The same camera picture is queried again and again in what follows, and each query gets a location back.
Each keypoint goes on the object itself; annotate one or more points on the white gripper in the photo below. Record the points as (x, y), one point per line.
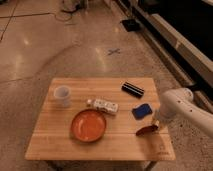
(159, 121)

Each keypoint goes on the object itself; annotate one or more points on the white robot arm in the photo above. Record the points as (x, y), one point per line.
(180, 101)

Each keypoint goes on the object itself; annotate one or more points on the orange ceramic bowl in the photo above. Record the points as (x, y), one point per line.
(88, 125)

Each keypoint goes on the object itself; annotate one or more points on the black rectangular box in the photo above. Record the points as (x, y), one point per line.
(132, 90)

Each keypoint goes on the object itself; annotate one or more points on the white plastic bottle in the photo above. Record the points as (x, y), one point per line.
(103, 105)

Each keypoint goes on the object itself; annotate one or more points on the wooden folding table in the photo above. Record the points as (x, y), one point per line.
(52, 140)

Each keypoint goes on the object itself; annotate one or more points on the long white black counter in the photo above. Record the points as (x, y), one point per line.
(189, 52)

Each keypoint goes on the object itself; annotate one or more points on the white plastic cup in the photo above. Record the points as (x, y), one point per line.
(62, 94)

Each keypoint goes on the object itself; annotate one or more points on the black floor mat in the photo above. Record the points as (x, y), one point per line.
(130, 25)

